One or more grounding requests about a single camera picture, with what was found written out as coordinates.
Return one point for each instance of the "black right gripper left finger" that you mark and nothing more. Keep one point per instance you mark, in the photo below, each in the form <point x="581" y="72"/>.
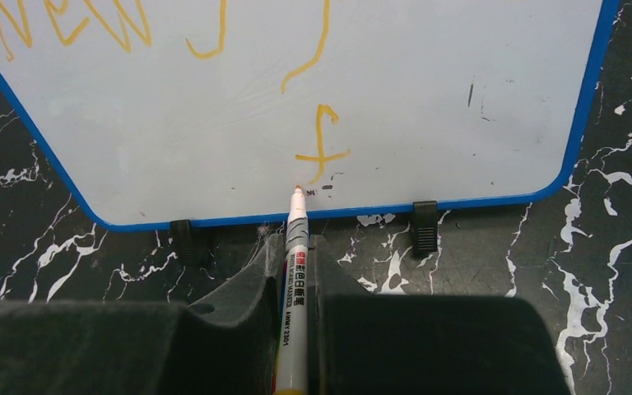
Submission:
<point x="224" y="343"/>

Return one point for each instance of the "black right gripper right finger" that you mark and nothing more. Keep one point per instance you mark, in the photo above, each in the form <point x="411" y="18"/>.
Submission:
<point x="366" y="343"/>

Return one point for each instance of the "yellow white marker pen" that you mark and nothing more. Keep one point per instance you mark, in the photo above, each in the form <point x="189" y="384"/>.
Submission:
<point x="291" y="373"/>

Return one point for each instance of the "blue framed whiteboard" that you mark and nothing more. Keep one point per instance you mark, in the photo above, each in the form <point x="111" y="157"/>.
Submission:
<point x="213" y="111"/>

